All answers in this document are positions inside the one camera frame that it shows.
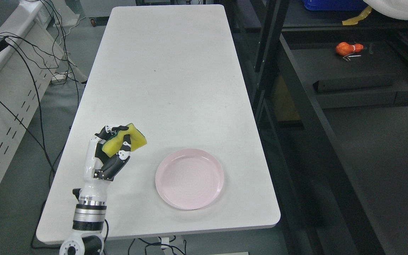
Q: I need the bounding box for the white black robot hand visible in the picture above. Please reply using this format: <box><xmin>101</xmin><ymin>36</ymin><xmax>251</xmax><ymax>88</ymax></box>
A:
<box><xmin>78</xmin><ymin>125</ymin><xmax>131</xmax><ymax>203</ymax></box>

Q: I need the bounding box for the green yellow sponge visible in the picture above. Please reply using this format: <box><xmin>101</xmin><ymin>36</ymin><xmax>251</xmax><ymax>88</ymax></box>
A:
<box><xmin>102</xmin><ymin>123</ymin><xmax>147</xmax><ymax>157</ymax></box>

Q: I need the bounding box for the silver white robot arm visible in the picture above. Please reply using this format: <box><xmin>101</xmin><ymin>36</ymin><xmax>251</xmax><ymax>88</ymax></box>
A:
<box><xmin>59</xmin><ymin>200</ymin><xmax>107</xmax><ymax>255</ymax></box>

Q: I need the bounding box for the black metal shelf rack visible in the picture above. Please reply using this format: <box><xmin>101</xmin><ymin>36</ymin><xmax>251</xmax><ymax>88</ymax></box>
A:
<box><xmin>220</xmin><ymin>0</ymin><xmax>408</xmax><ymax>255</ymax></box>

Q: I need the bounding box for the orange toy on shelf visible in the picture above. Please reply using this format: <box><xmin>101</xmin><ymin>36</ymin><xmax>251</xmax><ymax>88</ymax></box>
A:
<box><xmin>335</xmin><ymin>42</ymin><xmax>364</xmax><ymax>57</ymax></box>

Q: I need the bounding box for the pink round plate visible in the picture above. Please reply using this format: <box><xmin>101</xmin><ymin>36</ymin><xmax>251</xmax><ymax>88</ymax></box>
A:
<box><xmin>154</xmin><ymin>148</ymin><xmax>225</xmax><ymax>210</ymax></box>

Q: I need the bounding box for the white power strip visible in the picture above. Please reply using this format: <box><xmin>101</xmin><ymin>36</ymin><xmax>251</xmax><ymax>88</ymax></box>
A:
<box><xmin>50</xmin><ymin>72</ymin><xmax>69</xmax><ymax>84</ymax></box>

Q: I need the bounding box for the white perforated side cabinet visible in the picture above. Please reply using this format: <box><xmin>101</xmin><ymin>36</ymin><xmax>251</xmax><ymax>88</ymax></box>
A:
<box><xmin>0</xmin><ymin>0</ymin><xmax>77</xmax><ymax>183</ymax></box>

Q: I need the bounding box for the blue plastic bin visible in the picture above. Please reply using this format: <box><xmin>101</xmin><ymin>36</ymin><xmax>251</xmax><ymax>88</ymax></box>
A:
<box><xmin>302</xmin><ymin>0</ymin><xmax>368</xmax><ymax>11</ymax></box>

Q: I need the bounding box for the yellow tape strip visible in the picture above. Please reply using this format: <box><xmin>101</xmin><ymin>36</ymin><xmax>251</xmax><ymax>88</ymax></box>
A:
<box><xmin>342</xmin><ymin>5</ymin><xmax>372</xmax><ymax>26</ymax></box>

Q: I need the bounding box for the black cable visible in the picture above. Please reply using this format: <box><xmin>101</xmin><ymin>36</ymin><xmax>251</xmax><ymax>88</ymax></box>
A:
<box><xmin>0</xmin><ymin>32</ymin><xmax>56</xmax><ymax>177</ymax></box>

